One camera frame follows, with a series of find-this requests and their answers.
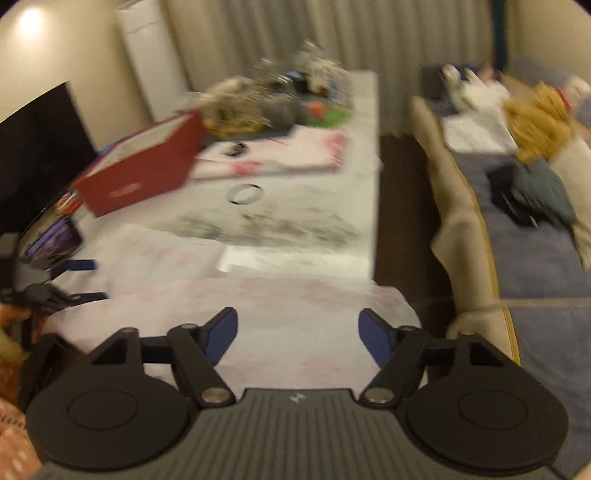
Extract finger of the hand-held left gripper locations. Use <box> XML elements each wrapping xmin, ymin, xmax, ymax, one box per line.
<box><xmin>27</xmin><ymin>283</ymin><xmax>110</xmax><ymax>315</ymax></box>
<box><xmin>46</xmin><ymin>258</ymin><xmax>98</xmax><ymax>282</ymax></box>

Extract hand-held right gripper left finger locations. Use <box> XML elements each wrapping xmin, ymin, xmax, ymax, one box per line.
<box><xmin>88</xmin><ymin>307</ymin><xmax>239</xmax><ymax>408</ymax></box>

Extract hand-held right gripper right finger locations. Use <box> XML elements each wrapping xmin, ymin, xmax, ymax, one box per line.
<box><xmin>358</xmin><ymin>308</ymin><xmax>509</xmax><ymax>407</ymax></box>

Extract white pink-printed shopping bag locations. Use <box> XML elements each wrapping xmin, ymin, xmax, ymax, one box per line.
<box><xmin>41</xmin><ymin>223</ymin><xmax>422</xmax><ymax>403</ymax></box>

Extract black hair tie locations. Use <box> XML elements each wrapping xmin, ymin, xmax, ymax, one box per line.
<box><xmin>225</xmin><ymin>183</ymin><xmax>267</xmax><ymax>206</ymax></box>

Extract flat folded white pink bag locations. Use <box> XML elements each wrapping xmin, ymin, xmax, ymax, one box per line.
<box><xmin>191</xmin><ymin>128</ymin><xmax>350</xmax><ymax>182</ymax></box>

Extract smartphone with lit screen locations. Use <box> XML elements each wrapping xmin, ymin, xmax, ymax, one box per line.
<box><xmin>22</xmin><ymin>214</ymin><xmax>85</xmax><ymax>269</ymax></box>

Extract red cardboard box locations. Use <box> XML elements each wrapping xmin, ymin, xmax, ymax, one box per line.
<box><xmin>73</xmin><ymin>110</ymin><xmax>205</xmax><ymax>218</ymax></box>

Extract black television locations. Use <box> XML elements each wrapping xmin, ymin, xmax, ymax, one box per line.
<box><xmin>0</xmin><ymin>82</ymin><xmax>98</xmax><ymax>241</ymax></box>

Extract person's orange patterned pajamas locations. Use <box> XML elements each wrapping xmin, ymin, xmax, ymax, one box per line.
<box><xmin>0</xmin><ymin>360</ymin><xmax>44</xmax><ymax>480</ymax></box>

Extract grey sofa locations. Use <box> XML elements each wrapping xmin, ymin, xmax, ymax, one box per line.
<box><xmin>410</xmin><ymin>54</ymin><xmax>591</xmax><ymax>480</ymax></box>

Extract white standing air conditioner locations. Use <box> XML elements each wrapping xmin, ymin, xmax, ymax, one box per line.
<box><xmin>115</xmin><ymin>0</ymin><xmax>191</xmax><ymax>121</ymax></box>

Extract dark clothes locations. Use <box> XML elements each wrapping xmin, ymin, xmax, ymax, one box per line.
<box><xmin>486</xmin><ymin>161</ymin><xmax>579</xmax><ymax>228</ymax></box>

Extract white cat plush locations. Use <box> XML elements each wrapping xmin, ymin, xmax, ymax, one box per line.
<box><xmin>440</xmin><ymin>64</ymin><xmax>512</xmax><ymax>114</ymax></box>

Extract yellow muscular cat plush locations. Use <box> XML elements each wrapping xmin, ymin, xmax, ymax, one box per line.
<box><xmin>502</xmin><ymin>82</ymin><xmax>579</xmax><ymax>163</ymax></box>

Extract sheer white curtain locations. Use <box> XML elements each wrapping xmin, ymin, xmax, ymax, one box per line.
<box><xmin>165</xmin><ymin>0</ymin><xmax>496</xmax><ymax>136</ymax></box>

